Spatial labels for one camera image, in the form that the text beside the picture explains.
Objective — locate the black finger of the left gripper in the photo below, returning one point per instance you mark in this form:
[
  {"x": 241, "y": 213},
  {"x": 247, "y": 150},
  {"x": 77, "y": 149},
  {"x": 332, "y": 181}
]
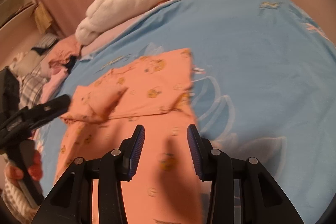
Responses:
[{"x": 37, "y": 116}]

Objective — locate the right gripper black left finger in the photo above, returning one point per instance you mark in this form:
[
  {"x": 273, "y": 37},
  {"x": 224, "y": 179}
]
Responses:
[{"x": 71, "y": 198}]

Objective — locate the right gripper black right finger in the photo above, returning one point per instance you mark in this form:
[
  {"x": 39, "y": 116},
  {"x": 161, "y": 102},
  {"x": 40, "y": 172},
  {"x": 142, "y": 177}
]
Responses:
[{"x": 239, "y": 183}]

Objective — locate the orange printed children's pajama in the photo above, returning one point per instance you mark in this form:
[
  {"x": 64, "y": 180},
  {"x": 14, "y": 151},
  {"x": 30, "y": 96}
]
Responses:
[{"x": 153, "y": 91}]

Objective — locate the light pink folded clothes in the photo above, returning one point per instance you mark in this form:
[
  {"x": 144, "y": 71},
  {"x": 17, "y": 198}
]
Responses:
[{"x": 58, "y": 75}]

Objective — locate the person's left hand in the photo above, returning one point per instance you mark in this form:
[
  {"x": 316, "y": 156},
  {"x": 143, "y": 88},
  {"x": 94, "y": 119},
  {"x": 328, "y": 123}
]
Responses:
[{"x": 17, "y": 171}]

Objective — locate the grey plaid cloth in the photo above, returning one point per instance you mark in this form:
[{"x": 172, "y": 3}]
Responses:
[{"x": 31, "y": 87}]

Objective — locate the striped knit sleeve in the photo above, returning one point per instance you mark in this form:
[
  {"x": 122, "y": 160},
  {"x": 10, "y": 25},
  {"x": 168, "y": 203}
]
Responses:
[{"x": 17, "y": 203}]

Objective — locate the yellow hanging cloth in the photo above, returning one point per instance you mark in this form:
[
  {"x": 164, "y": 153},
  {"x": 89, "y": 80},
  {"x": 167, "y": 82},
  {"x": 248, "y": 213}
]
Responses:
[{"x": 42, "y": 18}]

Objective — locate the blue floral bed sheet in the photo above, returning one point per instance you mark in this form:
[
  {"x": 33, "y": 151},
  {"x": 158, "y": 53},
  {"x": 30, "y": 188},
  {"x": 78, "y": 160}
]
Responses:
[{"x": 263, "y": 86}]

